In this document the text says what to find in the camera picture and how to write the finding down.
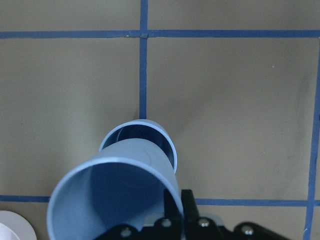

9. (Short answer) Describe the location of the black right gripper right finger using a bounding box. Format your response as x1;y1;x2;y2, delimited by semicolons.
181;189;200;223

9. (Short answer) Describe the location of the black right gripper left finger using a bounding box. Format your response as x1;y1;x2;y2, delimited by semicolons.
162;189;182;227

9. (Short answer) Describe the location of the blue plastic cup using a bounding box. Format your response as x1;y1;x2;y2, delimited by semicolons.
99;119;178;172
46;138;183;240

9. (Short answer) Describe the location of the pink plastic bowl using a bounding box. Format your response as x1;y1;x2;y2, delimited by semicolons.
0;210;37;240

